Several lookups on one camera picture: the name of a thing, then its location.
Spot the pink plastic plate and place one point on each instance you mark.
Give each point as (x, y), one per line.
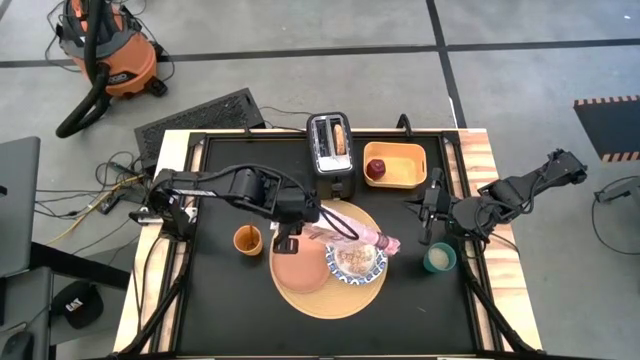
(300, 270)

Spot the black two-slot toaster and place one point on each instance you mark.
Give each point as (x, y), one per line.
(332, 182)

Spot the round woven straw placemat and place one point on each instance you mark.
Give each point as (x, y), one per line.
(330, 305)

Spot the pink strawberry yogurt cereal box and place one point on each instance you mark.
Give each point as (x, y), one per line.
(380, 242)

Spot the sliced bagel half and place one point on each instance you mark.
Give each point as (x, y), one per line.
(340, 140)

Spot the red apple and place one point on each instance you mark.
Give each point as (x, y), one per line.
(375, 170)

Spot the black computer mouse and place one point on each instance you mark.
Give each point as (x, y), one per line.
(15, 347)

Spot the dark mat with striped edge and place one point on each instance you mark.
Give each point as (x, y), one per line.
(610, 127)

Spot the blue patterned paper bowl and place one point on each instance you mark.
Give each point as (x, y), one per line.
(350, 279)

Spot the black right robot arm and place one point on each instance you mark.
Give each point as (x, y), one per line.
(500, 200)

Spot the gray laptop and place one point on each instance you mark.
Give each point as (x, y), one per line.
(17, 210)

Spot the orange shop vacuum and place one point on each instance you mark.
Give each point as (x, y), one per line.
(132, 65)

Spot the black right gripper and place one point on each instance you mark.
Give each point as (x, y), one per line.
(440, 210)

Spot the black cap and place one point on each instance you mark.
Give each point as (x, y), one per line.
(77, 305)

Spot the green cup with milk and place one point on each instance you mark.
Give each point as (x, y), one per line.
(427, 261)

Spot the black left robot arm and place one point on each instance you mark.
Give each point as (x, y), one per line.
(240, 187)

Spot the yellow plastic basket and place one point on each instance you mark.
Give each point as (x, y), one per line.
(406, 167)

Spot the black perforated computer case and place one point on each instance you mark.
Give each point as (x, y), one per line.
(200, 117)

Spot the orange plastic cup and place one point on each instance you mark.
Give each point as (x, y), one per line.
(244, 250)

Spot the gray floor device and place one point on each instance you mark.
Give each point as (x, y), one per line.
(622, 190)

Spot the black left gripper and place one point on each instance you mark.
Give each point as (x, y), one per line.
(297, 207)

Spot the cereal pieces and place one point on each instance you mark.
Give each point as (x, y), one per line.
(357, 260)

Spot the black metal table frame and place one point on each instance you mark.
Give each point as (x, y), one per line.
(380, 134)

